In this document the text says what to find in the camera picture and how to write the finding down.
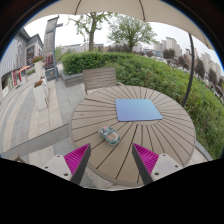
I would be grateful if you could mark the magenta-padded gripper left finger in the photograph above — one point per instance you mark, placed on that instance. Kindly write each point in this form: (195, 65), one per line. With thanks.
(76, 159)

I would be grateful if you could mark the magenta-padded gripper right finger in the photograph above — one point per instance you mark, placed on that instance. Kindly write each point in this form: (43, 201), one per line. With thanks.
(146, 159)

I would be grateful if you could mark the patterned computer mouse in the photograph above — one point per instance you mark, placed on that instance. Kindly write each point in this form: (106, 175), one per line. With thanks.
(110, 136)

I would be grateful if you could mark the blue mouse pad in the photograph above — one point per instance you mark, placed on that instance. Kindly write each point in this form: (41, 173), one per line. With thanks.
(137, 110)

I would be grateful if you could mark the white planter box with flowers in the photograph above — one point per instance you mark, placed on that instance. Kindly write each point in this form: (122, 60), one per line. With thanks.
(40, 96)
(39, 68)

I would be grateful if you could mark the wooden slat chair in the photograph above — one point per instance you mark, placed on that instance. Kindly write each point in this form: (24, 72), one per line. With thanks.
(99, 78)

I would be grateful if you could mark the green hedge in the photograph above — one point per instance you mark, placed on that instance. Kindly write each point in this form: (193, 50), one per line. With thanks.
(156, 75)

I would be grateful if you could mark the dark curved parasol pole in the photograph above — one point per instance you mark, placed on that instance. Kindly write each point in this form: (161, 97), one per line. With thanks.
(190, 73)

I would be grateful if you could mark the distant apartment buildings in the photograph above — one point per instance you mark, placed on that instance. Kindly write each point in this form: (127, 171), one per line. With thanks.
(171, 45)

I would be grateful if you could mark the grey storefront building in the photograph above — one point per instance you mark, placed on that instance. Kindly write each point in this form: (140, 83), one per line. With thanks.
(16, 56)

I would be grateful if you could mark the thin-crowned tree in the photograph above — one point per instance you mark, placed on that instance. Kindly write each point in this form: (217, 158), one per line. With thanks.
(90, 40)

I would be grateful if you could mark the tall grey sign pillar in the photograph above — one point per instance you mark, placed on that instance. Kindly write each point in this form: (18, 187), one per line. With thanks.
(49, 40)

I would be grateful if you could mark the full-crowned tree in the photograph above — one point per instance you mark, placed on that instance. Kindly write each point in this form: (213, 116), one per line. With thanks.
(131, 31)

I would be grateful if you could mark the beige parasol canopy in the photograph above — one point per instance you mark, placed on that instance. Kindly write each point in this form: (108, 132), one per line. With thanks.
(110, 6)

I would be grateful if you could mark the grey stone planter wall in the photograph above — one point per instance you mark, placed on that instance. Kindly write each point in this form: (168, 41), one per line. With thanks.
(71, 80)

